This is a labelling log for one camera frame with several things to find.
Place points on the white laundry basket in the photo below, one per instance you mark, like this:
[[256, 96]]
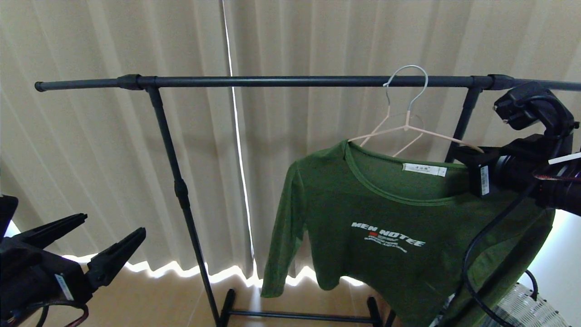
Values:
[[531, 313]]

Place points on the pink clothes hanger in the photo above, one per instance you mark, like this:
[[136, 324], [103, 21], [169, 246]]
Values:
[[424, 91], [420, 136]]

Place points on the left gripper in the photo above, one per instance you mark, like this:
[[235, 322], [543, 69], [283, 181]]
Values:
[[32, 277]]

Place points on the beige curtain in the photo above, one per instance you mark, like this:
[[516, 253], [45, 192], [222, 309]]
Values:
[[91, 181]]

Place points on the black clothes rack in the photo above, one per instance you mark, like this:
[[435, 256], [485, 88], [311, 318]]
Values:
[[272, 81]]

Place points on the green sleeveless shirt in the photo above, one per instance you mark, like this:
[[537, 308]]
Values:
[[363, 272]]

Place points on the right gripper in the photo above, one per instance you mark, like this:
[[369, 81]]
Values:
[[513, 172]]

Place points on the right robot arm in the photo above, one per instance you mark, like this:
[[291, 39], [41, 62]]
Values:
[[563, 190]]

